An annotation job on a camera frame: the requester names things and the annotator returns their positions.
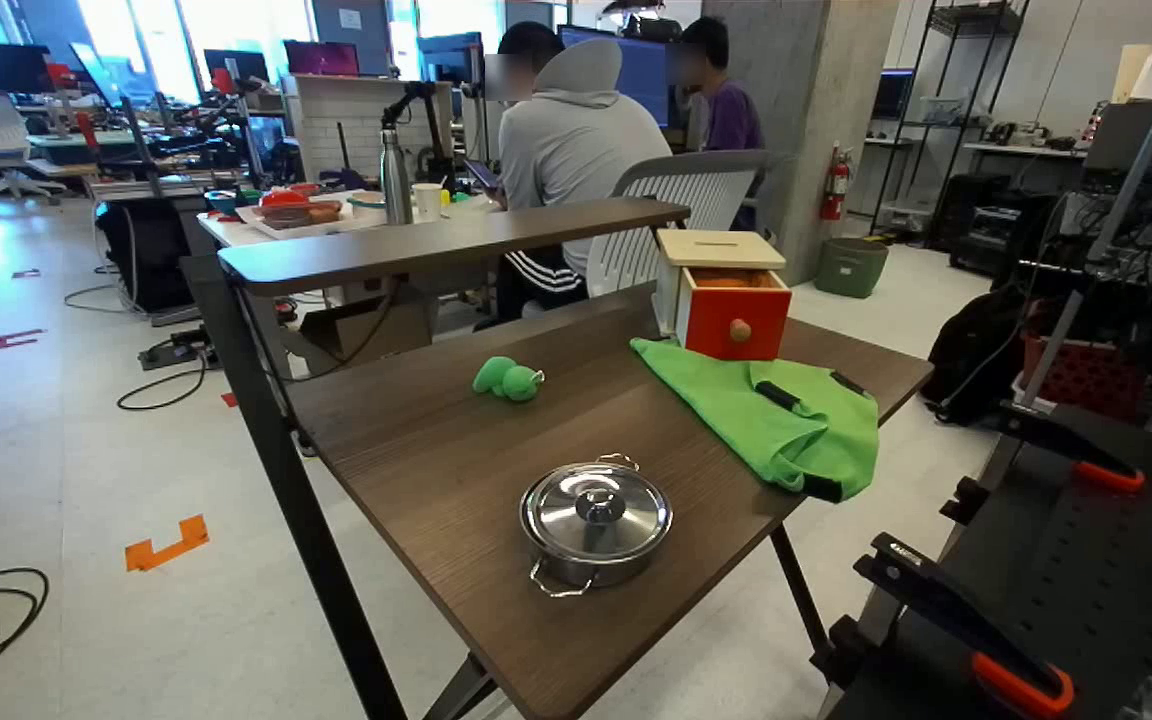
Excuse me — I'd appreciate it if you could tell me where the green plush toy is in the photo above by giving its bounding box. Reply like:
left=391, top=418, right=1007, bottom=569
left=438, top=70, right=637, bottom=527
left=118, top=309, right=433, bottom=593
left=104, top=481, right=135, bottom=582
left=473, top=355, right=543, bottom=403

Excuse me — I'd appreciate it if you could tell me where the wooden shelf board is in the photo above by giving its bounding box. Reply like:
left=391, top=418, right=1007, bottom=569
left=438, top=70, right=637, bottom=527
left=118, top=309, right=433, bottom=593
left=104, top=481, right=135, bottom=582
left=221, top=194, right=689, bottom=289

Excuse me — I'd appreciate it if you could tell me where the person in purple shirt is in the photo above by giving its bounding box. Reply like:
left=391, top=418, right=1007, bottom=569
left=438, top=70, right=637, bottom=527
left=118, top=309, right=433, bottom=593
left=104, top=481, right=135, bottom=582
left=679, top=15, right=763, bottom=152

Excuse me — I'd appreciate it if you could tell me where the person in grey hoodie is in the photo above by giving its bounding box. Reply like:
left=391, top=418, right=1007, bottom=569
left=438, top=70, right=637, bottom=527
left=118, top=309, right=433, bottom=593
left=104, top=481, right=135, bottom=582
left=496, top=21, right=674, bottom=321

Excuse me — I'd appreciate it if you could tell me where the black orange clamp near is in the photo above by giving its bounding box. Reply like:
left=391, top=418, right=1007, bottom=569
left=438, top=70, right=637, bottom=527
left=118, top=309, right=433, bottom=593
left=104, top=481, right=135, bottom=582
left=857, top=532, right=1077, bottom=720

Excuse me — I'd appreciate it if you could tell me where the black metal shelving rack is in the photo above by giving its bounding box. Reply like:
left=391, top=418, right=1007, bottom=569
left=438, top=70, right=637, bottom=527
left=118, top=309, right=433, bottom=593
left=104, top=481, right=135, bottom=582
left=864, top=0, right=1031, bottom=232

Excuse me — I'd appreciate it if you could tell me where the red tray with items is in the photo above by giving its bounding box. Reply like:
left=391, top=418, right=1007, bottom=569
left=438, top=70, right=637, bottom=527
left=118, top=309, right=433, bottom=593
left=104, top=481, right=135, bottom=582
left=256, top=183, right=339, bottom=227

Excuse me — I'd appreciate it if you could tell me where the black orange clamp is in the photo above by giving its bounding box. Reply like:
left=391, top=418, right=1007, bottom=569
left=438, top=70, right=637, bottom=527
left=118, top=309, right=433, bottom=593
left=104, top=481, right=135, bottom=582
left=1002, top=403, right=1143, bottom=496
left=857, top=532, right=1077, bottom=720

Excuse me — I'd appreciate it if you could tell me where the steel pot with lid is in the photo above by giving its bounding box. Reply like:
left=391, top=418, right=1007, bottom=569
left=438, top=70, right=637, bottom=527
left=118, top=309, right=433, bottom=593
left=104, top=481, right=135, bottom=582
left=518, top=450, right=678, bottom=601

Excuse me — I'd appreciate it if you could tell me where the white cup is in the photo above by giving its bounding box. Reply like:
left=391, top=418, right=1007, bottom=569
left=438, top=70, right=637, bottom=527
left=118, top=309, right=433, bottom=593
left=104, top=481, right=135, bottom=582
left=414, top=183, right=447, bottom=224

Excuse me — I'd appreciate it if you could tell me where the green cloth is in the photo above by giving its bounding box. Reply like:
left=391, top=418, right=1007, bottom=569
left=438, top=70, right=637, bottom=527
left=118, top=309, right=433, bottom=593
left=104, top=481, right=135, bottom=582
left=633, top=339, right=880, bottom=504

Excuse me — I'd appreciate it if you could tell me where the mesh office chair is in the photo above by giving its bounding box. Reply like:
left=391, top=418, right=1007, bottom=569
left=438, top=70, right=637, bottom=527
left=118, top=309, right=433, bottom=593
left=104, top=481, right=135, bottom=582
left=584, top=148, right=778, bottom=334

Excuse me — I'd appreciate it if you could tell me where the green storage bin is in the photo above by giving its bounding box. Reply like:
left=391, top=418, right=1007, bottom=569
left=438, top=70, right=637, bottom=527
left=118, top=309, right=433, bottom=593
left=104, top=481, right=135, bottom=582
left=817, top=235, right=887, bottom=294

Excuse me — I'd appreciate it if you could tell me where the black backpack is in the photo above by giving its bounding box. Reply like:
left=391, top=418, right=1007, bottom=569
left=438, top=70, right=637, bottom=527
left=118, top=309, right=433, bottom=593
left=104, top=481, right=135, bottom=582
left=922, top=289, right=1030, bottom=423

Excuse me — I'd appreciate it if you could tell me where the black orange clamp far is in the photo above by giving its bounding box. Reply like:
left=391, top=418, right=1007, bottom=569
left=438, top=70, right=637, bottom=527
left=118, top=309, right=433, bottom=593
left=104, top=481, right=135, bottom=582
left=1002, top=403, right=1143, bottom=496

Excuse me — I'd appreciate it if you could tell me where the computer monitor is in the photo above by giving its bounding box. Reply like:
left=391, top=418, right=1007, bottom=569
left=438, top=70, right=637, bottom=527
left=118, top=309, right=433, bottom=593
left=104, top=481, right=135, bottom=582
left=557, top=21, right=678, bottom=135

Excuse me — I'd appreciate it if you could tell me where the red fire extinguisher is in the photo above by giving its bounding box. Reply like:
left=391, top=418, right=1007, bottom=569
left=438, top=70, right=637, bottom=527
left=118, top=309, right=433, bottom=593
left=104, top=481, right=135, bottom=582
left=817, top=148, right=854, bottom=224

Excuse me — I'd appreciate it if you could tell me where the steel water bottle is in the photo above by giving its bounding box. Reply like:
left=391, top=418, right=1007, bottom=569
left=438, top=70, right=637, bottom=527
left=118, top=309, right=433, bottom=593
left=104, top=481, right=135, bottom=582
left=382, top=128, right=414, bottom=224

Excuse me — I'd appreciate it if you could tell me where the orange wooden drawer box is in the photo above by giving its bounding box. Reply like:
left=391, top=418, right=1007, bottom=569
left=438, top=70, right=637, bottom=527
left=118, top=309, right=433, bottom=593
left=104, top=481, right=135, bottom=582
left=660, top=227, right=794, bottom=359

